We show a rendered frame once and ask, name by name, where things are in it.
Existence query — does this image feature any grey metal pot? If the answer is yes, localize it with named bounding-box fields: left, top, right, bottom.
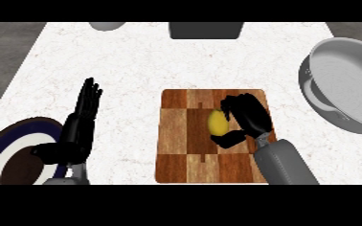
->
left=297, top=36, right=362, bottom=134

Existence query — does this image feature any yellow lemon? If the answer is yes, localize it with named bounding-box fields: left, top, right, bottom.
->
left=207, top=108, right=231, bottom=137

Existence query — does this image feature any dark grey box appliance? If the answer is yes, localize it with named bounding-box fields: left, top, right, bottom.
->
left=169, top=22, right=247, bottom=40

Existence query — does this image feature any checkered wooden cutting board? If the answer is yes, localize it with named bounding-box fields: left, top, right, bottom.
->
left=154, top=88, right=279, bottom=185

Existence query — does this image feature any pale grey round object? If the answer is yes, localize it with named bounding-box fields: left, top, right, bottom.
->
left=87, top=22, right=127, bottom=32

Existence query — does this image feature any blue and white plate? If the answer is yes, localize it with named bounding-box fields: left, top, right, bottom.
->
left=0, top=116, right=70, bottom=186

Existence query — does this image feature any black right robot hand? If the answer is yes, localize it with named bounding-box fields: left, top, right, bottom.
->
left=210, top=93, right=276, bottom=149

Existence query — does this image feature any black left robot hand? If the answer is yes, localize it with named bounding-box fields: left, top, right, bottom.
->
left=30, top=77, right=105, bottom=166

